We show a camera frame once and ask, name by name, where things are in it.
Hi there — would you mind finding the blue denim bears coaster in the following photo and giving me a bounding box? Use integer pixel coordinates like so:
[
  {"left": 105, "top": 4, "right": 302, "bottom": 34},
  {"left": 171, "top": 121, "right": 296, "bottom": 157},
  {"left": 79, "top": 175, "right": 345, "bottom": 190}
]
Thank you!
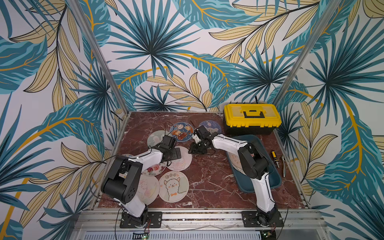
[{"left": 170, "top": 122, "right": 194, "bottom": 143}]

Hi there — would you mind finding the purple bunny planet coaster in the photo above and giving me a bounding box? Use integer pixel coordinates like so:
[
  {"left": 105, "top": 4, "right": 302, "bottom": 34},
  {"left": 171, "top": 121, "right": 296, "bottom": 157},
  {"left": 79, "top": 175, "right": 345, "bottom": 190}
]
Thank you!
[{"left": 199, "top": 120, "right": 222, "bottom": 134}]

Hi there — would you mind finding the yellow black toolbox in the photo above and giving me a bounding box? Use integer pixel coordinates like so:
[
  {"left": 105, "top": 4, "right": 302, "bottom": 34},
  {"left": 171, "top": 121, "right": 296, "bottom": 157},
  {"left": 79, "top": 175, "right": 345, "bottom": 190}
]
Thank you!
[{"left": 224, "top": 104, "right": 282, "bottom": 136}]

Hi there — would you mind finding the pale pink cat coaster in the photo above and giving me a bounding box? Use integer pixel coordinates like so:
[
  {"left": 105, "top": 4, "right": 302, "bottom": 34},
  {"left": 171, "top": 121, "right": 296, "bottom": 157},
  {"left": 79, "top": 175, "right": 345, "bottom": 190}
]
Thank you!
[{"left": 138, "top": 175, "right": 160, "bottom": 205}]

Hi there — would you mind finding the teal plastic storage tray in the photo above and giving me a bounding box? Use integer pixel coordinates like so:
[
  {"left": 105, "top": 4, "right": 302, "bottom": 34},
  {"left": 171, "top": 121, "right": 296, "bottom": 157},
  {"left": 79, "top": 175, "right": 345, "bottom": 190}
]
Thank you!
[{"left": 227, "top": 135, "right": 282, "bottom": 193}]

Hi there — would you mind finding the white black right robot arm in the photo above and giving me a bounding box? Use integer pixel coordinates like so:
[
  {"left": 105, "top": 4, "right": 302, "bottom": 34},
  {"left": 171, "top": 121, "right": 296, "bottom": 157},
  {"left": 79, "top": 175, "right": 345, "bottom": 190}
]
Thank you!
[{"left": 189, "top": 126, "right": 276, "bottom": 214}]

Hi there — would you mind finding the alpaca coaster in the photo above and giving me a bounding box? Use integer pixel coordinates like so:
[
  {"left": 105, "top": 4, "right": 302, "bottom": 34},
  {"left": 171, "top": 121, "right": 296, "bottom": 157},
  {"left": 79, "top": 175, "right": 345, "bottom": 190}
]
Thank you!
[{"left": 159, "top": 171, "right": 189, "bottom": 203}]

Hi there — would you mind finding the pink bow bunny coaster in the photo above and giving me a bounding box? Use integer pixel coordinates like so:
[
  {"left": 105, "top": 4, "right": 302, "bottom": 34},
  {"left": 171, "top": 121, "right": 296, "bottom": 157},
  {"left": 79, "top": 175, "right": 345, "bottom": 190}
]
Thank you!
[{"left": 228, "top": 153, "right": 244, "bottom": 174}]

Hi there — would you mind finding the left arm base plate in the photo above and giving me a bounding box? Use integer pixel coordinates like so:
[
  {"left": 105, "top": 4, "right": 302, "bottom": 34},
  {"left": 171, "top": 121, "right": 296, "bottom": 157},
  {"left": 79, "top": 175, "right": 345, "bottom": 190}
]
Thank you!
[{"left": 120, "top": 212, "right": 163, "bottom": 229}]

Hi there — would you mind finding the rose flower coaster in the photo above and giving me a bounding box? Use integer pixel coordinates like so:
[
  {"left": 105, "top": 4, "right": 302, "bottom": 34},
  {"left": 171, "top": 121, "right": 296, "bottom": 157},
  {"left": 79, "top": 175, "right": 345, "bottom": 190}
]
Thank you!
[{"left": 142, "top": 163, "right": 167, "bottom": 176}]

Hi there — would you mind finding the yellow black screwdriver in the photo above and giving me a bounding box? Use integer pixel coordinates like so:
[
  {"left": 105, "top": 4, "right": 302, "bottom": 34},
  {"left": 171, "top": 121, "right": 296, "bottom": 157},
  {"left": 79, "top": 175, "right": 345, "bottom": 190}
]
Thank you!
[{"left": 271, "top": 151, "right": 280, "bottom": 168}]

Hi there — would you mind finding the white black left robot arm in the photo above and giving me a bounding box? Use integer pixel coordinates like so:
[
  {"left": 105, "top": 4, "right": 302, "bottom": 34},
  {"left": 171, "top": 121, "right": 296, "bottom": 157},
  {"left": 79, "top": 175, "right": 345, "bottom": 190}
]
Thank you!
[{"left": 101, "top": 136, "right": 181, "bottom": 218}]

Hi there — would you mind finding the green tulip bunny coaster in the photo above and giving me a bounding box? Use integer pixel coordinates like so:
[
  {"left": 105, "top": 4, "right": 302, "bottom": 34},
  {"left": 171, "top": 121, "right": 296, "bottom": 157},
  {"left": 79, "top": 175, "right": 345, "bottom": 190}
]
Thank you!
[{"left": 268, "top": 164, "right": 275, "bottom": 175}]

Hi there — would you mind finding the pink unicorn coaster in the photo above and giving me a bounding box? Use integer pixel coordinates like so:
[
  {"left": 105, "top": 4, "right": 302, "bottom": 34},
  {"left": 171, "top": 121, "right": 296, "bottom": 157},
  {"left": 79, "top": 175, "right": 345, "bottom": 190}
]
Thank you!
[{"left": 167, "top": 147, "right": 192, "bottom": 172}]

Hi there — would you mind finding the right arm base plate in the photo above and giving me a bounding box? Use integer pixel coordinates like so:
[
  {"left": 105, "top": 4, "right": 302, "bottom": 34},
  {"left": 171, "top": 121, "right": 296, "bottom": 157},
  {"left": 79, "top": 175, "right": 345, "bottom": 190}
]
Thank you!
[{"left": 241, "top": 211, "right": 284, "bottom": 228}]

